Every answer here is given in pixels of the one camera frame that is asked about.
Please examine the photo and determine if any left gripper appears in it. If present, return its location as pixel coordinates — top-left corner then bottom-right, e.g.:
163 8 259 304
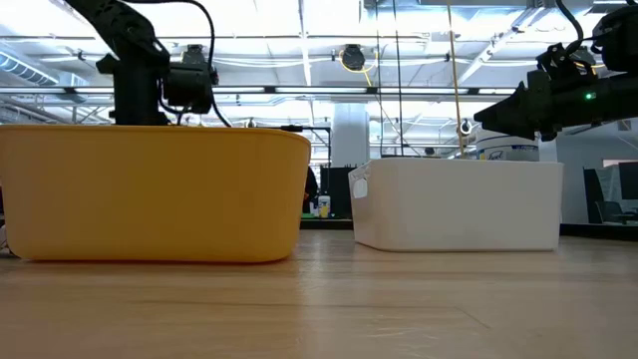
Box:
97 52 168 126

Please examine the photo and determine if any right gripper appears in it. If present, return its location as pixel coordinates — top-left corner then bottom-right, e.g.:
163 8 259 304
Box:
473 69 607 143

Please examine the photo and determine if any white plastic bin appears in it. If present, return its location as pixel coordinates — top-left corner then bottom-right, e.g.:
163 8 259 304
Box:
347 157 564 252

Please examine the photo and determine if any white disinfecting wipes canister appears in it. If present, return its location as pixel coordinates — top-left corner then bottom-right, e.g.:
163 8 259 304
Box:
475 128 541 163

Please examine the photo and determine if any yellow plastic bin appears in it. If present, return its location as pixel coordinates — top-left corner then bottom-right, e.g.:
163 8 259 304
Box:
0 123 313 264

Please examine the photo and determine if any black office chair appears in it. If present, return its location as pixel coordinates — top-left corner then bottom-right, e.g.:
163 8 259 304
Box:
582 168 638 224

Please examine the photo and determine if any white building column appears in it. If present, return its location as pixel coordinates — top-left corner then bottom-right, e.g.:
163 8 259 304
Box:
331 102 370 169

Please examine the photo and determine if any long ceiling light bar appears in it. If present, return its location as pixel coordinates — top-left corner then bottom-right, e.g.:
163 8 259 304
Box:
218 85 519 97

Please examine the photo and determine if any black cabinet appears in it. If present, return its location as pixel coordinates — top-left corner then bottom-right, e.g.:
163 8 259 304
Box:
318 166 356 220

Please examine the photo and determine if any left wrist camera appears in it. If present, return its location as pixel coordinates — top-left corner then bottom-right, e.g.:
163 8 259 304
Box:
161 44 220 116

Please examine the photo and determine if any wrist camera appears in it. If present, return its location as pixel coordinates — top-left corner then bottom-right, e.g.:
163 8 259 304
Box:
161 44 220 116
535 42 599 84

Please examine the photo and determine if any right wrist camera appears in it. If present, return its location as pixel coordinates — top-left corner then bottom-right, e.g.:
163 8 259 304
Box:
535 42 599 84

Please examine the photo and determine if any yellow hanging cable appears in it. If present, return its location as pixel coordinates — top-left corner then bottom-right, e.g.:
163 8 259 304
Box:
445 0 470 160

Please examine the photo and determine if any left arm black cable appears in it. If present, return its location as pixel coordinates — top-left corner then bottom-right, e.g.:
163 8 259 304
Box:
124 0 233 129

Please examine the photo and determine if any dark wall screen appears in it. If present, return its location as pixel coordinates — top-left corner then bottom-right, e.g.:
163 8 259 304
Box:
601 158 638 200

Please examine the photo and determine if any black hanging coiled cable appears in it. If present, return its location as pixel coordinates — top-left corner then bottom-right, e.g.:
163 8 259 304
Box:
393 0 406 159

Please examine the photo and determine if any black ceiling cable reel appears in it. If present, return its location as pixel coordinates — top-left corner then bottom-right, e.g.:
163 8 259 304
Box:
340 43 369 72

